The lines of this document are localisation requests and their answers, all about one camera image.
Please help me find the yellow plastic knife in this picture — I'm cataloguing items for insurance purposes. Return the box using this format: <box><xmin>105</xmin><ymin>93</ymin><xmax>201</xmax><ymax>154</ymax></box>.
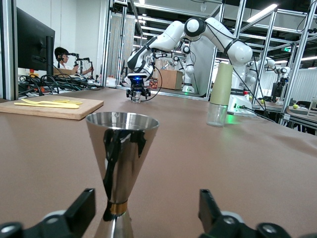
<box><xmin>13</xmin><ymin>102</ymin><xmax>80</xmax><ymax>110</ymax></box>

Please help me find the clear glass cup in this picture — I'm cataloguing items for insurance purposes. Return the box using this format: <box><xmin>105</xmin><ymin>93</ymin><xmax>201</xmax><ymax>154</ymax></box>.
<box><xmin>131</xmin><ymin>91</ymin><xmax>143</xmax><ymax>104</ymax></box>

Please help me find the wooden cutting board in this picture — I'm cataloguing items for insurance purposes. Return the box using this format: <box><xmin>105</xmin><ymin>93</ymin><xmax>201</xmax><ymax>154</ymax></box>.
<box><xmin>0</xmin><ymin>95</ymin><xmax>105</xmax><ymax>121</ymax></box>

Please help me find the open cardboard box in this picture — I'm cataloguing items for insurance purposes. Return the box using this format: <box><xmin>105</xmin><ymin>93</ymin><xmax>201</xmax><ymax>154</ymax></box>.
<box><xmin>153</xmin><ymin>69</ymin><xmax>184</xmax><ymax>91</ymax></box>

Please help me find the yellow plastic fork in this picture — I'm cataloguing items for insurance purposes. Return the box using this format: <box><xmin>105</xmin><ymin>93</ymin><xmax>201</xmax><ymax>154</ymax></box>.
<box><xmin>20</xmin><ymin>98</ymin><xmax>64</xmax><ymax>105</ymax></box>

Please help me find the seated person white shirt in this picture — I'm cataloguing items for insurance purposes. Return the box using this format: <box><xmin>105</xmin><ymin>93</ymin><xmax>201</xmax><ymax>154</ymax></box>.
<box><xmin>54</xmin><ymin>47</ymin><xmax>95</xmax><ymax>75</ymax></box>

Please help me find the steel jigger measuring cup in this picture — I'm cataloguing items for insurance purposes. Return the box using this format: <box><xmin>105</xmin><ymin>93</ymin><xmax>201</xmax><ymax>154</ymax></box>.
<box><xmin>85</xmin><ymin>112</ymin><xmax>160</xmax><ymax>238</ymax></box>

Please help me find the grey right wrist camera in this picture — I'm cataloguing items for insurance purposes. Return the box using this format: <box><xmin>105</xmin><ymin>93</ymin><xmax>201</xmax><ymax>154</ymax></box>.
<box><xmin>123</xmin><ymin>72</ymin><xmax>148</xmax><ymax>86</ymax></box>

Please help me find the black computer monitor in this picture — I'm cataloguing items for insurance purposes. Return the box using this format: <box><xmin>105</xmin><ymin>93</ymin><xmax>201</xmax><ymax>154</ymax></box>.
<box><xmin>16</xmin><ymin>7</ymin><xmax>56</xmax><ymax>75</ymax></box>

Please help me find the green sleeved glass bottle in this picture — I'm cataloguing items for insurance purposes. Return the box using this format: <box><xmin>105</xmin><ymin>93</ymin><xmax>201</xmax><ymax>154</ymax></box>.
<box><xmin>206</xmin><ymin>62</ymin><xmax>234</xmax><ymax>128</ymax></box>

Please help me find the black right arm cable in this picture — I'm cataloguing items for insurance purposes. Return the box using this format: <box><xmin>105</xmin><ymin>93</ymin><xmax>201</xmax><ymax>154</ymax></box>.
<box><xmin>142</xmin><ymin>48</ymin><xmax>163</xmax><ymax>101</ymax></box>

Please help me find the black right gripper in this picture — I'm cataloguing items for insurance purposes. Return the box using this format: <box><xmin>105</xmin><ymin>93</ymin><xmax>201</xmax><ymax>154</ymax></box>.
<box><xmin>126</xmin><ymin>83</ymin><xmax>152</xmax><ymax>99</ymax></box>

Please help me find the brown table mat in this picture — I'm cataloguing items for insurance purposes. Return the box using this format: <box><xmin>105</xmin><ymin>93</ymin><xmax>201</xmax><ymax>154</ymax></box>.
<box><xmin>0</xmin><ymin>87</ymin><xmax>317</xmax><ymax>238</ymax></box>

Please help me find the aluminium profile post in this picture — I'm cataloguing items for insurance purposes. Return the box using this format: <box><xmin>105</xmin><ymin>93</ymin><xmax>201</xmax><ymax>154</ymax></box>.
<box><xmin>0</xmin><ymin>0</ymin><xmax>18</xmax><ymax>101</ymax></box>

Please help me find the tangled black cable pile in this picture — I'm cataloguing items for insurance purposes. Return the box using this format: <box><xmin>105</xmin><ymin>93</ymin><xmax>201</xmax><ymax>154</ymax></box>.
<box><xmin>18</xmin><ymin>72</ymin><xmax>103</xmax><ymax>96</ymax></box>

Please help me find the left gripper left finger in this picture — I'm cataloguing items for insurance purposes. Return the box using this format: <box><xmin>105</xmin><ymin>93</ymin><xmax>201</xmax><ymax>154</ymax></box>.
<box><xmin>0</xmin><ymin>188</ymin><xmax>96</xmax><ymax>238</ymax></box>

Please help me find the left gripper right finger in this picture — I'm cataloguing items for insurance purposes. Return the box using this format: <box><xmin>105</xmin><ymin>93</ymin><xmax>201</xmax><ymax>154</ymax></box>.
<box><xmin>199</xmin><ymin>189</ymin><xmax>317</xmax><ymax>238</ymax></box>

